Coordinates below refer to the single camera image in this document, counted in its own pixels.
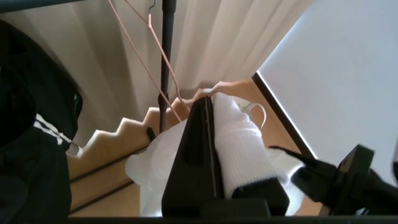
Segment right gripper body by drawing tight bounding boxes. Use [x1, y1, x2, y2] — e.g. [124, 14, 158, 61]
[330, 143, 398, 216]

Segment pink clothes hanger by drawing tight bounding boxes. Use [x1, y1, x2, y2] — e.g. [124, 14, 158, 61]
[106, 0, 192, 123]

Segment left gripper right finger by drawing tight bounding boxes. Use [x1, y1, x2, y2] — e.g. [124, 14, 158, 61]
[231, 176, 290, 217]

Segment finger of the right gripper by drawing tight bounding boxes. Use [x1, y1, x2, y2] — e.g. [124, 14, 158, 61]
[268, 145, 339, 172]
[290, 167, 339, 205]

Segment black shorts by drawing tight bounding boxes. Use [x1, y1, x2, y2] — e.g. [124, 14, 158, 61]
[0, 19, 85, 219]

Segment white laundry basket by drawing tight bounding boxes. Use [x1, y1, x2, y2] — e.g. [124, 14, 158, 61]
[231, 95, 268, 132]

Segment beige curtain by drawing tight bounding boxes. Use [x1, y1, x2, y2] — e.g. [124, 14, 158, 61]
[0, 0, 315, 147]

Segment black clothes rack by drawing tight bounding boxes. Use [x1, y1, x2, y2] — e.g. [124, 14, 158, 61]
[0, 0, 178, 216]

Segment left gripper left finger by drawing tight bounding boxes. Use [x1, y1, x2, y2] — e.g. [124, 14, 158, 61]
[161, 95, 224, 218]

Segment white garment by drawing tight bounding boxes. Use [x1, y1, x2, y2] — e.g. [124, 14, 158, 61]
[124, 91, 307, 218]

